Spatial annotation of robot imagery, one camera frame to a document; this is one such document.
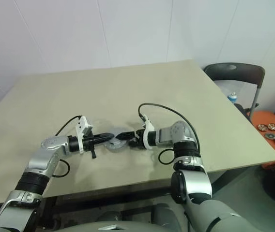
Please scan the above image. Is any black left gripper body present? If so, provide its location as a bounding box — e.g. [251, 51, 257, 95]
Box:
[83, 133, 100, 160]

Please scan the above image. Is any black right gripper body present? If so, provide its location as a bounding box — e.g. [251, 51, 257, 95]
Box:
[127, 129, 146, 150]

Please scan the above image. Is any grey motor housing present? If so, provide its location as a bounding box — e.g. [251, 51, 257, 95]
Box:
[105, 141, 129, 154]

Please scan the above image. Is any dark grey rounded shape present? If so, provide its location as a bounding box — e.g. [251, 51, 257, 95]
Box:
[96, 211, 122, 222]
[152, 203, 182, 232]

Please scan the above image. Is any grey robot torso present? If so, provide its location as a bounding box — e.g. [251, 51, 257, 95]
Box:
[67, 216, 184, 232]

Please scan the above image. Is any black folding chair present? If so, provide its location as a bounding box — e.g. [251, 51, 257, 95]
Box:
[204, 62, 266, 116]

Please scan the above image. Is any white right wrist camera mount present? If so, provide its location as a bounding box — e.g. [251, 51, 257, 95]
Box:
[141, 116, 155, 150]

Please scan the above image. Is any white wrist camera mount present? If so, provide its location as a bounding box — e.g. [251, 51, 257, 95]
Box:
[141, 116, 155, 150]
[76, 116, 94, 155]

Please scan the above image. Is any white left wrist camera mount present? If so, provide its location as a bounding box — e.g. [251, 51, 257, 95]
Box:
[76, 116, 94, 155]

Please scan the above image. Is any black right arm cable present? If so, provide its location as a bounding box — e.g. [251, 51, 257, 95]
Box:
[137, 102, 200, 165]

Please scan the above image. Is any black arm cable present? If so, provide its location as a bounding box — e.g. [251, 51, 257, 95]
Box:
[52, 115, 83, 179]
[137, 102, 200, 165]

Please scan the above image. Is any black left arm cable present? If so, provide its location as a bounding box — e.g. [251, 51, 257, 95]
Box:
[52, 115, 83, 179]

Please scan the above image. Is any black metal table frame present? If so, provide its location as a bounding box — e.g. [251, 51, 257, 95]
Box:
[42, 169, 249, 211]

